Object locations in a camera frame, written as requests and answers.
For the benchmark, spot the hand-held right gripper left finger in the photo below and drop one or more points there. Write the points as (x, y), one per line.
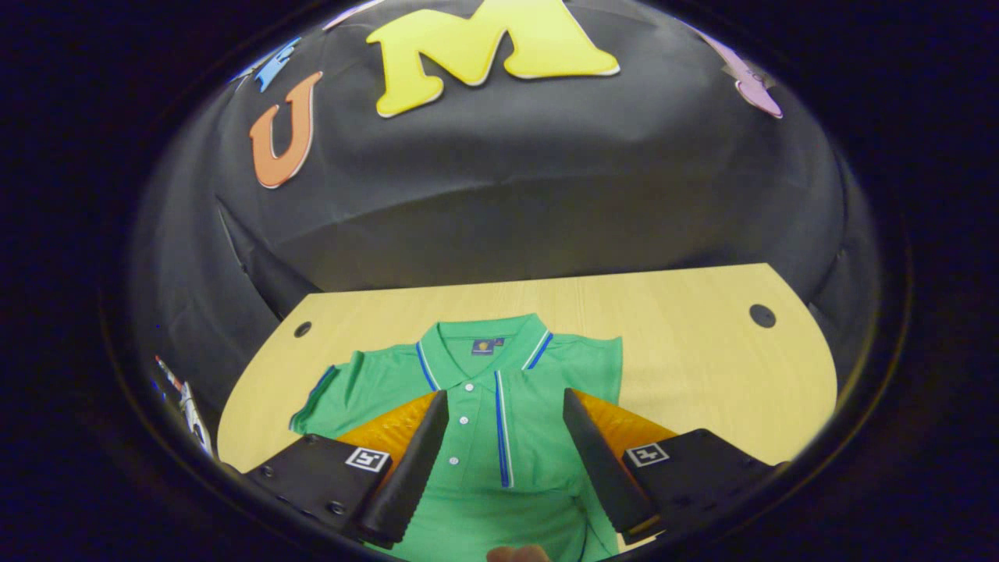
(414, 476)

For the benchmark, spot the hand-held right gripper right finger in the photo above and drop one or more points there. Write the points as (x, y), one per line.
(605, 468)

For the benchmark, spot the green T-shirt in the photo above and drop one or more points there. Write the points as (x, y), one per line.
(468, 468)

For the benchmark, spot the white and red object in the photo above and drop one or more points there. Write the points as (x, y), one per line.
(195, 417)

